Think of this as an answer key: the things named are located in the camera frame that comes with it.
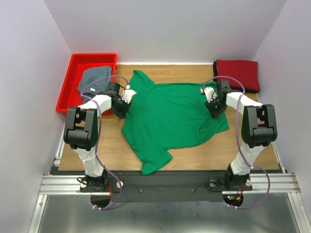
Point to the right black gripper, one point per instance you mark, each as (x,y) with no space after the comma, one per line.
(214,113)

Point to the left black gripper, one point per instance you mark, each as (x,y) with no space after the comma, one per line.
(122,114)

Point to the green t shirt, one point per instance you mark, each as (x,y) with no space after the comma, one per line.
(167,116)

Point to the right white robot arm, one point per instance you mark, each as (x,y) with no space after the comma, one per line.
(253,134)

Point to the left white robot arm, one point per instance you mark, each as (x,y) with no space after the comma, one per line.
(82,131)

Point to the folded black t shirt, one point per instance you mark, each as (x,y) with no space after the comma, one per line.
(250,91)

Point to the grey t shirt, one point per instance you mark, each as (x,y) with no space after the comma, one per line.
(94,74)

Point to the folded red t shirt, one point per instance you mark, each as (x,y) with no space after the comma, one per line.
(240,72)

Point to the red plastic bin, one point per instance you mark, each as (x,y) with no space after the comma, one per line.
(79,62)

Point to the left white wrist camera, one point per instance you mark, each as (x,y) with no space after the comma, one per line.
(128,94)

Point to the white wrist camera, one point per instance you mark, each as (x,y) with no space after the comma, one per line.
(128,94)
(209,93)

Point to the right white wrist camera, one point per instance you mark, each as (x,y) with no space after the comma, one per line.
(209,93)

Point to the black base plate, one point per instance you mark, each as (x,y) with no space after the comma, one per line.
(163,186)

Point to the aluminium rail frame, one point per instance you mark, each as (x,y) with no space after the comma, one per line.
(273,207)

